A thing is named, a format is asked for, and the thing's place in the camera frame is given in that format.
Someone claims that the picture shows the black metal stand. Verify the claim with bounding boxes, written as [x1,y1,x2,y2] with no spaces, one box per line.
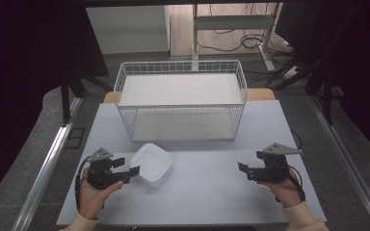
[60,68,114,127]
[271,57,338,126]

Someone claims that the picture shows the white square plastic container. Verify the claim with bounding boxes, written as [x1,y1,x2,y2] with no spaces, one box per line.
[128,142,174,189]

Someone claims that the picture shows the person's right hand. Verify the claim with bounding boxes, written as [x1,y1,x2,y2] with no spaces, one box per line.
[257,168,304,209]

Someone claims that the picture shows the dark curtain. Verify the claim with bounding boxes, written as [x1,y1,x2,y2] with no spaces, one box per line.
[0,0,110,210]
[274,0,370,165]

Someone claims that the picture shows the metal floor rail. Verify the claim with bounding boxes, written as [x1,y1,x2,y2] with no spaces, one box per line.
[307,94,370,231]
[11,95,85,231]

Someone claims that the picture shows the person's left hand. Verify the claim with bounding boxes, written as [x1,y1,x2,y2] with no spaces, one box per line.
[76,167,124,221]

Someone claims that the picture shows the black floor cables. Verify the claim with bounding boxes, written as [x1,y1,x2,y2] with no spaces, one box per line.
[196,3,298,85]

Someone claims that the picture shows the white power strip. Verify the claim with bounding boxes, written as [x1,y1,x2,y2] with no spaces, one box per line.
[281,64,301,80]

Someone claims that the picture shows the white desk frame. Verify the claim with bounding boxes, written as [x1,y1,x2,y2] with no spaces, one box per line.
[191,2,282,72]

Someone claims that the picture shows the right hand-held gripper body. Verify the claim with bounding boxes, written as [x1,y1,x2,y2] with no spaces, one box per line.
[250,142,304,185]

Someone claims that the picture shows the white cabinet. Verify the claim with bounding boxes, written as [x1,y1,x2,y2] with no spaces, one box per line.
[85,5,172,55]

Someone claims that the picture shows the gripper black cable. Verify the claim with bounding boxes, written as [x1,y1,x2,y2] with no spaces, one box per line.
[74,155,93,211]
[286,165,306,202]

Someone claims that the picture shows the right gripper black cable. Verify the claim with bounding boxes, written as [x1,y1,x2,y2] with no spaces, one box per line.
[286,165,306,202]

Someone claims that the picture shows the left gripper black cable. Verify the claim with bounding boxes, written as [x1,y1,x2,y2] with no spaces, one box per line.
[74,155,93,211]

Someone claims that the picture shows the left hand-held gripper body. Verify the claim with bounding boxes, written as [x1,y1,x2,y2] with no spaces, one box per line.
[87,147,125,191]

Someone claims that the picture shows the white wire shelf rack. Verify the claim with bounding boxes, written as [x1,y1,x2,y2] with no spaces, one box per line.
[113,60,249,142]

